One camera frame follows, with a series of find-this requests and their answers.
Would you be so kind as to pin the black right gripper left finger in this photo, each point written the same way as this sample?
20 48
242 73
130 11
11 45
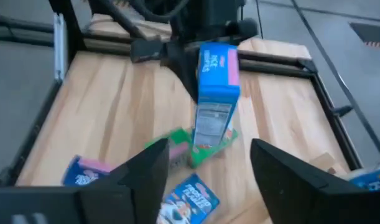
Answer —
140 193

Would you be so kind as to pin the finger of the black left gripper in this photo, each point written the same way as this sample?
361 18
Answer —
185 68

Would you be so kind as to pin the white vertical metal strip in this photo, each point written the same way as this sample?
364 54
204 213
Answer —
60 46

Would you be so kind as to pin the dark blue Frosted Flakes box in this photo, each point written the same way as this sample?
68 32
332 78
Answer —
192 199
84 174

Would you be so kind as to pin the black mat hazard-striped edge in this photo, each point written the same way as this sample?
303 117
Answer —
373 32

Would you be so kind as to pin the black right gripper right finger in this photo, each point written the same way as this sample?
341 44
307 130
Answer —
283 186

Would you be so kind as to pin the light blue Rice Krispies box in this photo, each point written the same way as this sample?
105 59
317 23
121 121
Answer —
217 81
371 180

